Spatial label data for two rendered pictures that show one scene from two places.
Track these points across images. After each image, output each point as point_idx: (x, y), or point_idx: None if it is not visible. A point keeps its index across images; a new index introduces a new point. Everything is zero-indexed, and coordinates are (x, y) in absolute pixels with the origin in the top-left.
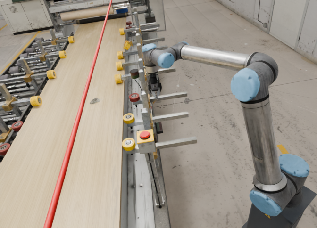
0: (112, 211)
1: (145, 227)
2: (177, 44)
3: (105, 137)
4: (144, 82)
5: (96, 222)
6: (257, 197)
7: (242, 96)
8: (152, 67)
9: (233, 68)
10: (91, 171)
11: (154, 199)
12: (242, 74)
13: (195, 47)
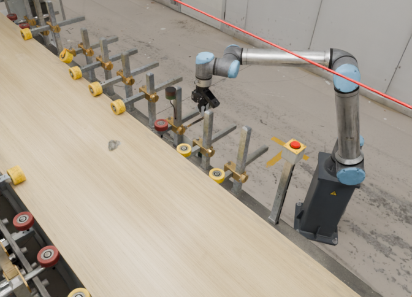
0: (274, 235)
1: None
2: (230, 48)
3: (184, 180)
4: (181, 101)
5: (271, 251)
6: (347, 173)
7: (347, 88)
8: (209, 80)
9: (311, 65)
10: (211, 216)
11: (265, 219)
12: (347, 69)
13: (260, 50)
